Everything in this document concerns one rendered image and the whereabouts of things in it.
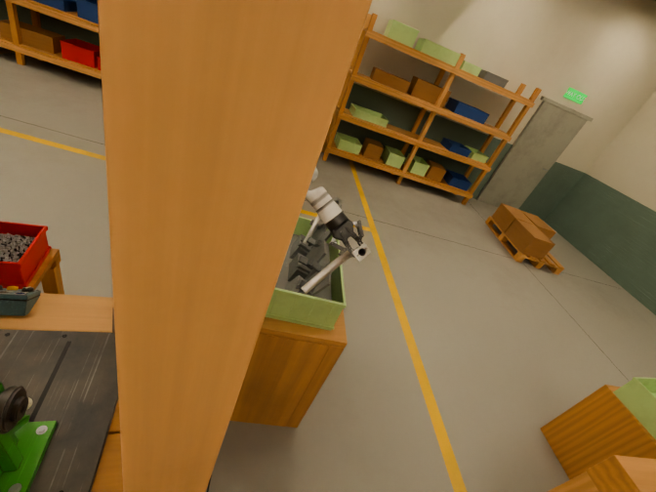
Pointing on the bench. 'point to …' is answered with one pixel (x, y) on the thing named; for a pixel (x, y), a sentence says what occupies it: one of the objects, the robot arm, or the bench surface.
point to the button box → (10, 302)
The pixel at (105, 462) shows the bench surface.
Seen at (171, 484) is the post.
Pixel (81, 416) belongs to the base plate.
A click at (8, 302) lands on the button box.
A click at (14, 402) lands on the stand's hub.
